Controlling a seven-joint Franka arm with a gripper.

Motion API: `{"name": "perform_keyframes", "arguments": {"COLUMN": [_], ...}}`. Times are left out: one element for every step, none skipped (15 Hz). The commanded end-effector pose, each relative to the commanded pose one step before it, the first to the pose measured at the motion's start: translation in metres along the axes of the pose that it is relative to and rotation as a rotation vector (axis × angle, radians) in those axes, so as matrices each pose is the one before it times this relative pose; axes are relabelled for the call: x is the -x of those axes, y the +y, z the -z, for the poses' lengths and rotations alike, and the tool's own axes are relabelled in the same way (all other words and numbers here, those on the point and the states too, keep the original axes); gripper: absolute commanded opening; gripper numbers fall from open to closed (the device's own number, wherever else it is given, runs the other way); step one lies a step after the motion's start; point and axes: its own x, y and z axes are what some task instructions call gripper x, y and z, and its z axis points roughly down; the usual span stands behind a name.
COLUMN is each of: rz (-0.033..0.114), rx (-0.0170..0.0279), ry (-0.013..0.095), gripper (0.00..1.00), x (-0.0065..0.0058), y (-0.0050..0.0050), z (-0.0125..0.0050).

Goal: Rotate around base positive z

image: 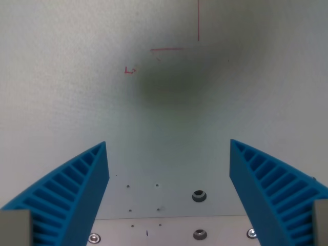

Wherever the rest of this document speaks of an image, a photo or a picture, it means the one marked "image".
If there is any metal base plate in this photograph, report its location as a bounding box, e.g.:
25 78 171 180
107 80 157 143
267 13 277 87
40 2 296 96
87 214 259 246

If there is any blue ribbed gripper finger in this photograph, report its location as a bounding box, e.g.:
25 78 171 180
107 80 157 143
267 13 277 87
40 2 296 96
0 141 110 246
229 139 328 246

